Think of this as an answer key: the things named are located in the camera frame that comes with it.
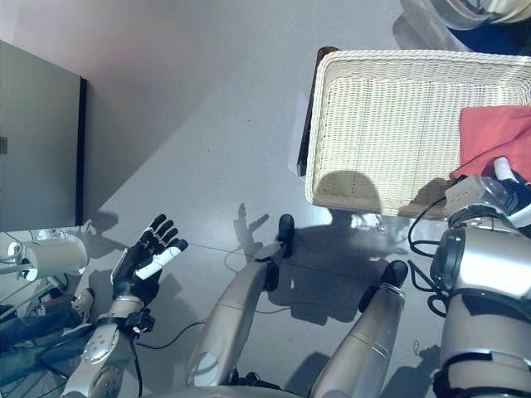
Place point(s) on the round glass washer door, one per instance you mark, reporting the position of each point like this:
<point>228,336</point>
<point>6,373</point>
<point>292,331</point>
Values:
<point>477,12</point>

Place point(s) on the white wicker basket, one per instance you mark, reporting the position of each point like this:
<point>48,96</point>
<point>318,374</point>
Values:
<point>394,124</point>

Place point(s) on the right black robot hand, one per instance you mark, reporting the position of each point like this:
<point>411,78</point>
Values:
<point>514,199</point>

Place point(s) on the blue jeans leg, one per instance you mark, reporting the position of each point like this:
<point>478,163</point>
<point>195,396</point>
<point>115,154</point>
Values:
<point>37,331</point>

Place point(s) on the silver robot leg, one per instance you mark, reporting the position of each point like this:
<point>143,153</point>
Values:
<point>369,331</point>
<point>232,315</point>

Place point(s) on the red cloth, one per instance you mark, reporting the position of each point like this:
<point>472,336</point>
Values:
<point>493,132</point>

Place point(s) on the white rounded device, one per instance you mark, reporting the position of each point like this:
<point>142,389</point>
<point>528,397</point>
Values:
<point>54,257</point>

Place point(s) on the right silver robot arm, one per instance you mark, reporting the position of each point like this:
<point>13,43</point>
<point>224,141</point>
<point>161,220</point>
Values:
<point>485,290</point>

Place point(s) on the left silver robot leg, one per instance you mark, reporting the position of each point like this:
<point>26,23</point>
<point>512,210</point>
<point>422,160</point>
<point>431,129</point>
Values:
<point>232,315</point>

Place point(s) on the grey board with dark edge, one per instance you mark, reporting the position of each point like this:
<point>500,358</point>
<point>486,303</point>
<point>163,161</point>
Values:
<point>37,145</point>

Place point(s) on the dark brown wooden stool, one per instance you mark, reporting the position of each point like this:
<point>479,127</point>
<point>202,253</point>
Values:
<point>306,137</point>

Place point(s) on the right silver robot leg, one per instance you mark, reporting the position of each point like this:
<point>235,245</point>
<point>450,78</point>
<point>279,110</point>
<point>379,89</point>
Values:
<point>369,331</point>

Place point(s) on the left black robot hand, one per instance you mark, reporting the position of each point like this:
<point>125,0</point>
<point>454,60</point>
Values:
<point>132,282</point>

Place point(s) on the silver robot torso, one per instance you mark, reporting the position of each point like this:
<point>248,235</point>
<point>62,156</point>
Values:
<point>224,393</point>

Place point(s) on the beige sneaker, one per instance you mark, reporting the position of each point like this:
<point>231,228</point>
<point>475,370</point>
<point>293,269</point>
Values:
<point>85,304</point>

